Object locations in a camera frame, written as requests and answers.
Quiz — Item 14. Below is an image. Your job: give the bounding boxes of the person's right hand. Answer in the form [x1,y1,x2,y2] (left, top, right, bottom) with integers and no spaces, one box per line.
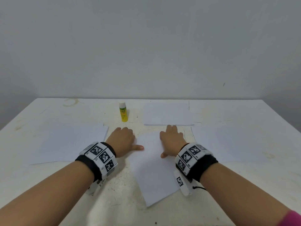
[159,125,188,159]

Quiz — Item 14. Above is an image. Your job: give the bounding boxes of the person's left hand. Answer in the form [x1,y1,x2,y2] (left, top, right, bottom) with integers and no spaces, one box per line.
[105,127,145,159]

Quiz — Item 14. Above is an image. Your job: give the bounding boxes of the yellow glue stick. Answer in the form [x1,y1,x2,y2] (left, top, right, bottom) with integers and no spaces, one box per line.
[119,102,129,123]

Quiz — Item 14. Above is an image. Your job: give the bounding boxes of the glued white paper sheet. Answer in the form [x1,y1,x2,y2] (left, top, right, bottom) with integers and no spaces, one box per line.
[126,131,190,208]
[143,100,195,126]

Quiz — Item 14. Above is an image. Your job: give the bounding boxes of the stack of white paper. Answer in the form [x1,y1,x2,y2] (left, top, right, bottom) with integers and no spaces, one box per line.
[30,123,109,165]
[190,124,270,163]

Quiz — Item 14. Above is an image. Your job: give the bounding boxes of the person's right forearm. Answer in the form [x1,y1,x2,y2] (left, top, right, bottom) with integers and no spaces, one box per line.
[200,162,293,226]

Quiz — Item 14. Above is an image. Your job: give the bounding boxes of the person's left forearm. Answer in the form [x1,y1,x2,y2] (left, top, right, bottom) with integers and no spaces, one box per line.
[0,160,95,226]

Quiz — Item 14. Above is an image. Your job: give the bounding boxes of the black marker wristband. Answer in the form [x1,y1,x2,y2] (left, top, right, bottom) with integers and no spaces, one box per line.
[174,142,219,183]
[75,141,119,183]

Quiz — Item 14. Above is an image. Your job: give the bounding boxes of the pink sleeve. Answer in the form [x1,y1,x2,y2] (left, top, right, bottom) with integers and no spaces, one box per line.
[277,210,301,226]

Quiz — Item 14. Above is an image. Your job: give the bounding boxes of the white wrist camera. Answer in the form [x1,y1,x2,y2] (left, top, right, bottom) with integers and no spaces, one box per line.
[173,168,194,197]
[87,175,105,196]

